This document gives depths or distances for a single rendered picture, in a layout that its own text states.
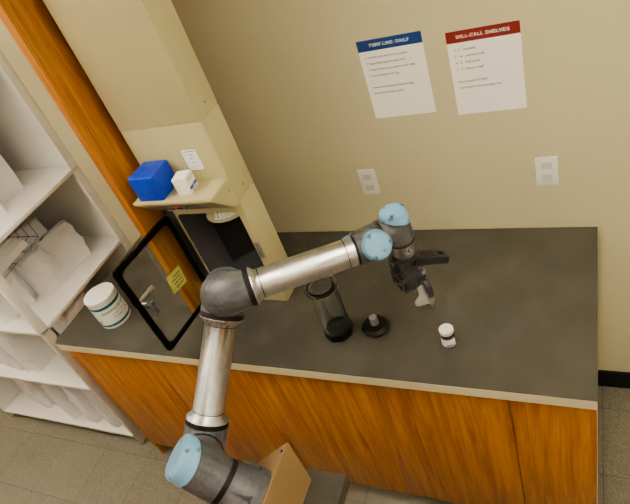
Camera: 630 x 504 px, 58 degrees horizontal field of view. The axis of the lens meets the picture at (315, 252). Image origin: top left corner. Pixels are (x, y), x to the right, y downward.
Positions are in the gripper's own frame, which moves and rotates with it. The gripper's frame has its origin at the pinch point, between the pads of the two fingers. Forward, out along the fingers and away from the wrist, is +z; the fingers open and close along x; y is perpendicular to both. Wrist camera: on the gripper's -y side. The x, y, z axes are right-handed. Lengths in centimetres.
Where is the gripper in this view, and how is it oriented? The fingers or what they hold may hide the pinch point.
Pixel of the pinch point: (426, 297)
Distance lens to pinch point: 174.6
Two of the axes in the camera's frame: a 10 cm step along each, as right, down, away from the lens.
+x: 3.6, 4.8, -8.0
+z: 3.3, 7.4, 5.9
